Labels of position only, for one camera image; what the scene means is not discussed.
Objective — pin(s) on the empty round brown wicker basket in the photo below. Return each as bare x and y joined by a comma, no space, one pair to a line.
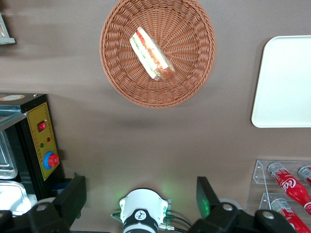
189,43

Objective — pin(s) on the beige plastic tray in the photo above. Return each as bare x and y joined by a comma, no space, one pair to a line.
284,82

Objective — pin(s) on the grey snack tray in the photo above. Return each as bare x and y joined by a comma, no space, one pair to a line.
7,40

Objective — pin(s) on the black food warmer yellow panel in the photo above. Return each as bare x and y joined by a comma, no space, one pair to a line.
41,116

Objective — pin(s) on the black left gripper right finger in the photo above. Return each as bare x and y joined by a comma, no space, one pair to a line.
206,194

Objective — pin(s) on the triangle sandwich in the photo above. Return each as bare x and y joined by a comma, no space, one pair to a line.
151,54

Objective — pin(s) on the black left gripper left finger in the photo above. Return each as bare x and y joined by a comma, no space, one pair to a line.
71,196

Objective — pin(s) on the red cola bottle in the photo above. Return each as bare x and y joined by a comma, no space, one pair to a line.
288,216
305,173
291,187

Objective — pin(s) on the steel warmer pan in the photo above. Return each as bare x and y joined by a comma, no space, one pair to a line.
12,196
6,157

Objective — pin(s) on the clear acrylic bottle rack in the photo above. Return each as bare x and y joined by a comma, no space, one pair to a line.
261,174

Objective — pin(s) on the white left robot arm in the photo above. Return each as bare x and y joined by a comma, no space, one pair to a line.
142,206

